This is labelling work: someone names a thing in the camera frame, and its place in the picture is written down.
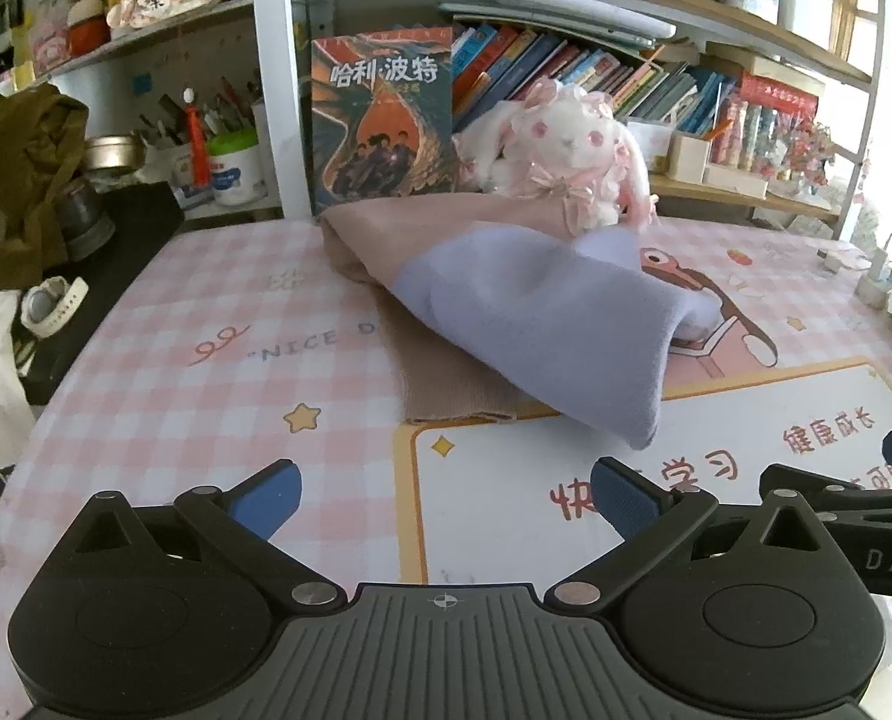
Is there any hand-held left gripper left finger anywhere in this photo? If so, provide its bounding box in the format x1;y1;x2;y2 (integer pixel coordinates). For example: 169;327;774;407
74;460;346;620

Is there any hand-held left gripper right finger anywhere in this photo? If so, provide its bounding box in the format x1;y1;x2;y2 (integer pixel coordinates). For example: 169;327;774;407
546;456;831;620

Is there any purple and beige sweater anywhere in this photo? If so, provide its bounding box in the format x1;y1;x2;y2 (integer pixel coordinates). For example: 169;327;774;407
318;191;721;451

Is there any white charger plug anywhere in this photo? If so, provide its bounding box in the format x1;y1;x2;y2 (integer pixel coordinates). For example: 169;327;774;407
858;229;892;308

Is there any white usb adapter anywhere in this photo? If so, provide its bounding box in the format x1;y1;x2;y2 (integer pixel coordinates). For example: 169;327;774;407
821;247;875;272

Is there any pink checked printed desk mat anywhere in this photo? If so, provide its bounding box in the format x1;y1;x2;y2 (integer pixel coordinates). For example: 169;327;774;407
0;214;892;720

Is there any white wristwatch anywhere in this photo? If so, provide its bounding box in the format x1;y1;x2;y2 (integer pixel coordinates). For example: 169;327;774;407
20;276;91;338

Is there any black side stand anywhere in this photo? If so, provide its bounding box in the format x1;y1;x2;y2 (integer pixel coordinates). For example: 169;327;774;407
11;180;186;406

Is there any pink flower bunch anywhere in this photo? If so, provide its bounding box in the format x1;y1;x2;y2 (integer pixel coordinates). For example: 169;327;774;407
783;124;839;188

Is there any flat white box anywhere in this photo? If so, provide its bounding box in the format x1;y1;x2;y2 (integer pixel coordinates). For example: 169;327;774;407
705;163;770;200

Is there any dark metal cup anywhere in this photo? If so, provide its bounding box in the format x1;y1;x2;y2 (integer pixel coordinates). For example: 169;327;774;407
56;176;113;260

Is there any cream storage box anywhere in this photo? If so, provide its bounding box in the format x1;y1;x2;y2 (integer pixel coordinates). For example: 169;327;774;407
667;131;713;182

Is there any white card holder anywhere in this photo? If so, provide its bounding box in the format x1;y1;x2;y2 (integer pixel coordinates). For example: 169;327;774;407
626;120;676;173

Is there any pen cup with pens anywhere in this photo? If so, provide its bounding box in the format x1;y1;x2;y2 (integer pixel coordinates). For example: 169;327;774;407
137;76;261;188

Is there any clear box of coloured markers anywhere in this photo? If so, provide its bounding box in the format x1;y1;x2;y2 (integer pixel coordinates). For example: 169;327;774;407
716;73;822;181

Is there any white pink plush bunny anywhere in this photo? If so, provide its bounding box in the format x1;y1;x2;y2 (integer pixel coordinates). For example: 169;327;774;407
452;77;661;233

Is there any red tassel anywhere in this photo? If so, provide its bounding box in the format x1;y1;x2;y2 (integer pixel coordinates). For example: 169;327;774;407
182;88;213;188

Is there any white wooden desk bookshelf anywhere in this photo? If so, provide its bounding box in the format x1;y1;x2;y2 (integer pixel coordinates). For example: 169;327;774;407
0;0;890;241

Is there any round metal tin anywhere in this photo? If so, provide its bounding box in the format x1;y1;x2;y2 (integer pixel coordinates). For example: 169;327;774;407
82;133;143;175

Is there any dragon cover book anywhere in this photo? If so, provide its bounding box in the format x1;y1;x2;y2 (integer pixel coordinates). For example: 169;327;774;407
309;26;458;217

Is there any olive jacket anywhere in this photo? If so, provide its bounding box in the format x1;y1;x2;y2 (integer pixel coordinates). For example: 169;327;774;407
0;82;91;293

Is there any row of colourful books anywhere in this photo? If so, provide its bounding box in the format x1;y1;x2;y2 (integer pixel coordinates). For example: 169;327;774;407
446;15;740;136

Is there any white tablet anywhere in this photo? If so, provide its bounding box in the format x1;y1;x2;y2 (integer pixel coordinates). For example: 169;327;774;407
495;0;676;42

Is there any red and white figurine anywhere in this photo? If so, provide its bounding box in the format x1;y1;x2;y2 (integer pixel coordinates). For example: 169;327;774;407
67;0;109;57

